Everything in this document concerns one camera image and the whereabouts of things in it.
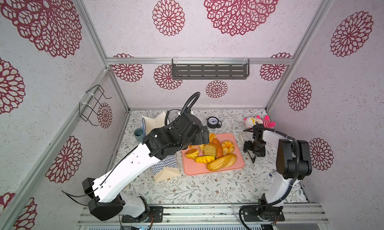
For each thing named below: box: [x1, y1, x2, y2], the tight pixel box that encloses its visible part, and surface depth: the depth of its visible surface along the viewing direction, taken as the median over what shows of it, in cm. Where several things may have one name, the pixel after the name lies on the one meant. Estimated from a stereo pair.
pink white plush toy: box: [243, 115, 276, 129], surface depth 105 cm
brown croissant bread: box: [209, 138, 224, 159], surface depth 96 cm
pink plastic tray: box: [181, 133, 245, 176], surface depth 92 cm
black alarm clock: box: [206, 116, 222, 129], surface depth 112 cm
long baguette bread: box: [206, 153, 237, 171], surface depth 89 cm
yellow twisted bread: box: [194, 155, 215, 164], surface depth 89 cm
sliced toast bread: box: [203, 143, 217, 158], surface depth 90 cm
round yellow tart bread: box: [185, 148, 200, 159], surface depth 92 cm
